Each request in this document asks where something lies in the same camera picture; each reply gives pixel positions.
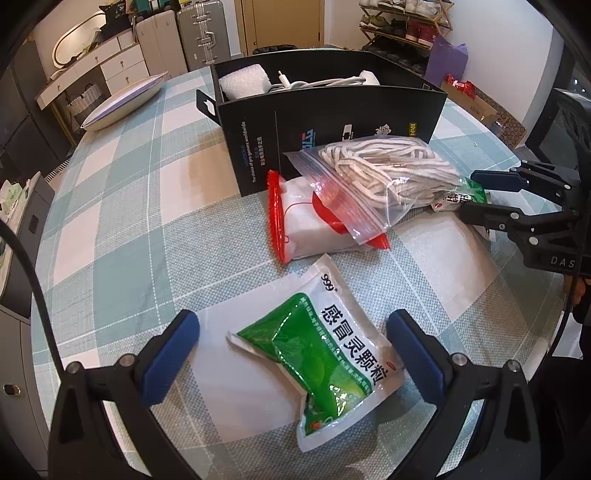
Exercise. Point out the grey low cabinet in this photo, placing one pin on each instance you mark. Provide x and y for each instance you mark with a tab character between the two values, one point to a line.
18	369

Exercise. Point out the green white medicine sachet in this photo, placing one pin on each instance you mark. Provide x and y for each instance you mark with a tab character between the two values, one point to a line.
314	350
475	194

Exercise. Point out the black paper bag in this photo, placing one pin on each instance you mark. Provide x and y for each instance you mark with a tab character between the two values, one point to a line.
115	23

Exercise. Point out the brown cardboard box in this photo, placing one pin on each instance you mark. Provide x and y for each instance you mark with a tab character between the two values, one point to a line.
489	115

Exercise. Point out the silver suitcase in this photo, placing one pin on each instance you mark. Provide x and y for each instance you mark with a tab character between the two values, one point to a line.
203	32

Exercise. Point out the white oval mirror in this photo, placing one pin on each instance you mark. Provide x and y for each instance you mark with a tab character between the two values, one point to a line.
57	46

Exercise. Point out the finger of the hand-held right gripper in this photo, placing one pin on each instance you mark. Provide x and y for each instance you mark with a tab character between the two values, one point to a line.
494	180
489	214

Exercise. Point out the green tissue box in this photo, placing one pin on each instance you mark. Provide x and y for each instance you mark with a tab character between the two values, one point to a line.
11	194

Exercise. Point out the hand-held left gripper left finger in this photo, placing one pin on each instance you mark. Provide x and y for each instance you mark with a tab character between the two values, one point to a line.
171	360

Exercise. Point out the white oval plate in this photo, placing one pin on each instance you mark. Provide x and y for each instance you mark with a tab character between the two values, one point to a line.
124	99

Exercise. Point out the tan door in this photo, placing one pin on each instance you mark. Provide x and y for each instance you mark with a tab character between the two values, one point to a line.
281	23

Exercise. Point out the red white packet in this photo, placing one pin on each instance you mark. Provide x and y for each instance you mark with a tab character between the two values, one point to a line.
304	221

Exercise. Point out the dark grey fridge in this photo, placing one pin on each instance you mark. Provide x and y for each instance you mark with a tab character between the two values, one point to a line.
18	138

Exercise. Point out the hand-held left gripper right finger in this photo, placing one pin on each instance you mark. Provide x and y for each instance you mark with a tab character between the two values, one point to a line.
415	360

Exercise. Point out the shoe rack with shoes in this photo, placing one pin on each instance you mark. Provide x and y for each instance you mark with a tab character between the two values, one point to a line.
406	27

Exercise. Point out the black cardboard box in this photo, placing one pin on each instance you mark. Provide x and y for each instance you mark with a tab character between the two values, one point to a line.
258	138

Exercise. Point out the wooden shoe rack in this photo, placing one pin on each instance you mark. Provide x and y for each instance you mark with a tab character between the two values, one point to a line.
441	21

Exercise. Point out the white foam roll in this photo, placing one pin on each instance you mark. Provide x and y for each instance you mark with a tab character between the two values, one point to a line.
242	83

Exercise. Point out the white drawer dresser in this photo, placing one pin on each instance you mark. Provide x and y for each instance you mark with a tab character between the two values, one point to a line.
124	64

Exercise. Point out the purple paper bag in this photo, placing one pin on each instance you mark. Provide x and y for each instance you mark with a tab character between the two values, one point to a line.
445	60

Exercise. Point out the white woven basket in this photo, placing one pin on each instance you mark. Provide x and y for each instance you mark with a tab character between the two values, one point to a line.
85	101

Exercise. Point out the beige suitcase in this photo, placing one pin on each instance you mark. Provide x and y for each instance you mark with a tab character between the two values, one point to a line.
159	41

